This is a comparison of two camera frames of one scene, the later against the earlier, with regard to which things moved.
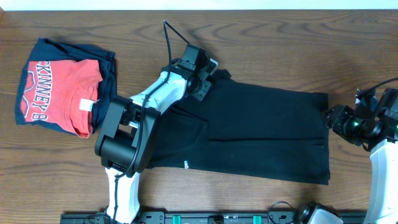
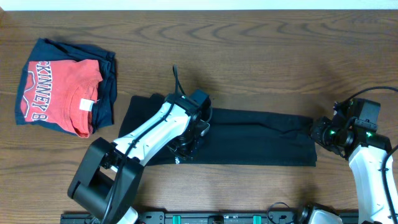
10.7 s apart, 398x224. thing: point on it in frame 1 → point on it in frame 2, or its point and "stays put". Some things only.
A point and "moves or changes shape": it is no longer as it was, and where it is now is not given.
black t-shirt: x=246 y=128 moves or changes shape
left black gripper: x=206 y=88 → x=187 y=155
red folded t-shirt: x=63 y=93 stays put
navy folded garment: x=41 y=49 stays put
